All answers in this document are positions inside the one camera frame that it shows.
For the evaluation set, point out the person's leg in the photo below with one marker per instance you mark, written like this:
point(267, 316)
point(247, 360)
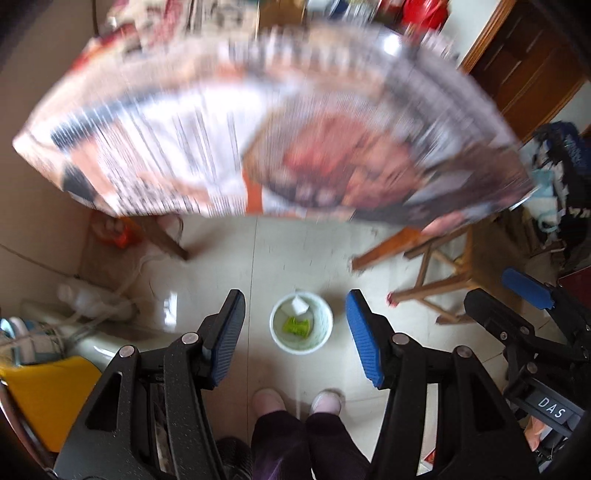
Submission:
point(277, 443)
point(337, 443)

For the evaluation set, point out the white crumpled paper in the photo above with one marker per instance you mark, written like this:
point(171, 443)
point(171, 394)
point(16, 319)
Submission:
point(299, 304)

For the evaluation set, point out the wooden door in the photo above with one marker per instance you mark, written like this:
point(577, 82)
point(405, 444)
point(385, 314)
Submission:
point(526, 60)

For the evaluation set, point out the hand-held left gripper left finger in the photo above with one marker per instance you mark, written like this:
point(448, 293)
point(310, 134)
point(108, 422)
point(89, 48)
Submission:
point(227, 332)

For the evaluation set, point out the pile of clothes and bags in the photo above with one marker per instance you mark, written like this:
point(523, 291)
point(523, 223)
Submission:
point(561, 184)

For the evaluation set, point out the pink slipper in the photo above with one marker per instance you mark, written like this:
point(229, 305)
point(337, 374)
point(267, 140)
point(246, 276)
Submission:
point(327, 399)
point(269, 399)

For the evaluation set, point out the newspaper print tablecloth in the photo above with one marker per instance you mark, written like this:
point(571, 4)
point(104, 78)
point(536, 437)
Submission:
point(240, 134)

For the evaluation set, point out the white power strip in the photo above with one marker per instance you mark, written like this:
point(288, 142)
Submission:
point(92, 300)

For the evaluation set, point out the white paper cup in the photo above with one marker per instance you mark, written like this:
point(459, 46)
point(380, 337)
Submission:
point(318, 337)

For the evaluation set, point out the green wrapper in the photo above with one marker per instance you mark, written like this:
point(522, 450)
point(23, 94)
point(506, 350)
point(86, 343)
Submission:
point(298, 326)

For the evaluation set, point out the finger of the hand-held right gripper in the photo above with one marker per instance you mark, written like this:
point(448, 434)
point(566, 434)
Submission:
point(498, 318)
point(526, 286)

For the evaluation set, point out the red gift bag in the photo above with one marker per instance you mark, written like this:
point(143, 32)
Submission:
point(422, 11)

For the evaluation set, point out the person's left leg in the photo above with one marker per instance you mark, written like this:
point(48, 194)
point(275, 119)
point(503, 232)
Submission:
point(277, 443)

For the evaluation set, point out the yellow plastic container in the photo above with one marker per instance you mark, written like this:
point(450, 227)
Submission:
point(44, 399)

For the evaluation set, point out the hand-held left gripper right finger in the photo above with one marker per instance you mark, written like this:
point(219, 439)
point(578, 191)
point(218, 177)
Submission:
point(364, 339)

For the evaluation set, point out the person's right leg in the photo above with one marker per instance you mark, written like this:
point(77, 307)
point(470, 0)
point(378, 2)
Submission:
point(337, 443)

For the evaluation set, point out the orange plastic bag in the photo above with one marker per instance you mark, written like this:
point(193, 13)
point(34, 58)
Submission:
point(117, 236)

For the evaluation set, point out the wooden stool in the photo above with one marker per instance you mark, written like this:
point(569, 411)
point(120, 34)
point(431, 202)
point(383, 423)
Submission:
point(445, 277)

